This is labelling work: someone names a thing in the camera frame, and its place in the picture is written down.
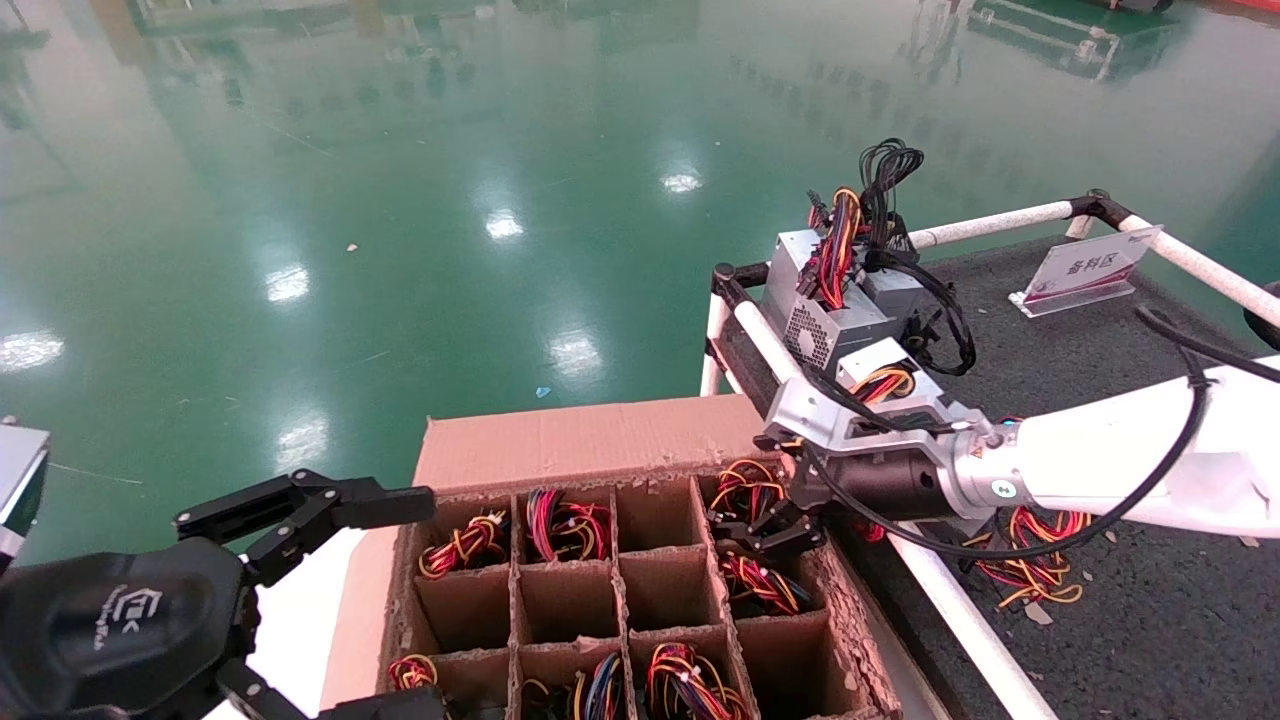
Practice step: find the cardboard box with dividers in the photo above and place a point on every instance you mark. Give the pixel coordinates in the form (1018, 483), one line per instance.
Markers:
(600, 440)

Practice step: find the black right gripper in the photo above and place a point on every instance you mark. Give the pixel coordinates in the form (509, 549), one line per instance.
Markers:
(890, 485)

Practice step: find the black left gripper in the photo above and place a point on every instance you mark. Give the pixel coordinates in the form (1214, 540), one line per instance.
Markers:
(100, 620)

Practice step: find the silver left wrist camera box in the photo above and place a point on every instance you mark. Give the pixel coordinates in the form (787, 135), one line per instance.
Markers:
(20, 460)

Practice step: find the silver power supply plain face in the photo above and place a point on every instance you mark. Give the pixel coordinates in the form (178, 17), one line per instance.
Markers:
(795, 255)

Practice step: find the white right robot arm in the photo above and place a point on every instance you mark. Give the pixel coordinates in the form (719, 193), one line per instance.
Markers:
(1120, 460)

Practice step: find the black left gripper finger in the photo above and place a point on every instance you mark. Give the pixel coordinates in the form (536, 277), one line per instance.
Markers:
(390, 505)

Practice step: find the white pipe cart frame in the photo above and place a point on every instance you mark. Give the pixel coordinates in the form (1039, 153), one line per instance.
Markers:
(960, 620)

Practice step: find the black foam cart mat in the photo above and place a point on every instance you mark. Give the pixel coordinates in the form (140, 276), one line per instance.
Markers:
(1050, 335)

